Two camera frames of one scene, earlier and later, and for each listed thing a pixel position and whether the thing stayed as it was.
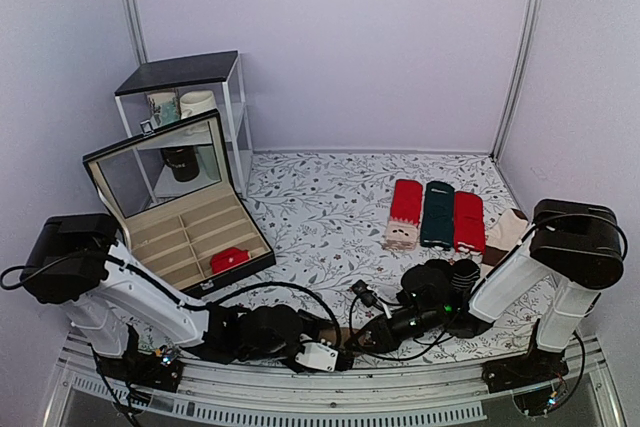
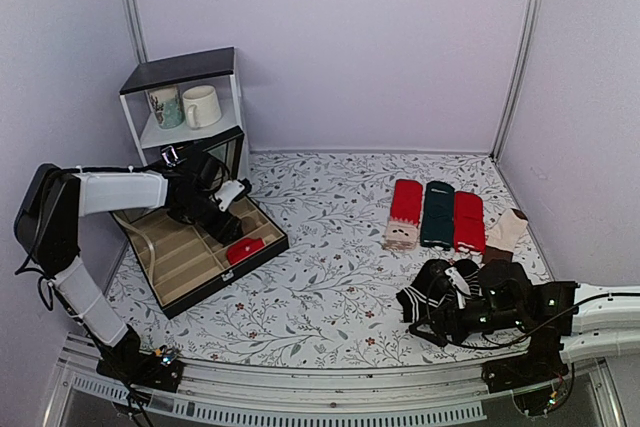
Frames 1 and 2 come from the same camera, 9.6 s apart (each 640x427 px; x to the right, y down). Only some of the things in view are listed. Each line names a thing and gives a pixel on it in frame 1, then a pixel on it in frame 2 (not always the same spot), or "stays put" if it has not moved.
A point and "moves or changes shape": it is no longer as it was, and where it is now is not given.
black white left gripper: (312, 326) → (223, 231)
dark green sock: (437, 223) stays put
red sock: (227, 258) → (243, 247)
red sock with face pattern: (405, 217) stays put
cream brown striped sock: (502, 235) stays put
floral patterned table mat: (322, 214) stays put
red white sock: (469, 225) stays put
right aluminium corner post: (533, 23) stays put
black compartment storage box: (169, 195) moves or changes shape
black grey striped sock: (465, 273) stays put
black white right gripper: (383, 336) → (458, 332)
